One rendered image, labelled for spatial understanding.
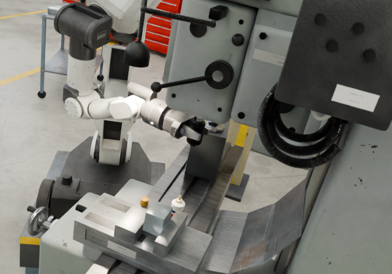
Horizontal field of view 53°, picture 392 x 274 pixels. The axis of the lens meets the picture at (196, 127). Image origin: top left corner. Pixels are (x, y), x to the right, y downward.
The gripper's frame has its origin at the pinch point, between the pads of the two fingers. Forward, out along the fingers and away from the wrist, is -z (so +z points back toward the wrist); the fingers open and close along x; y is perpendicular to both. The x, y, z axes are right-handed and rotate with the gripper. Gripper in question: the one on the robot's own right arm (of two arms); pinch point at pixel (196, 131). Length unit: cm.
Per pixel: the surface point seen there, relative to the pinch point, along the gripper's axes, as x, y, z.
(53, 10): 166, 37, 257
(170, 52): -4.9, -21.7, 10.9
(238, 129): 165, 73, 48
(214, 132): 21.4, 8.7, 3.3
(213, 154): 20.4, 16.5, 1.2
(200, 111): -9.1, -11.0, -4.4
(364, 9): -28, -47, -38
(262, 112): -21.9, -22.4, -24.9
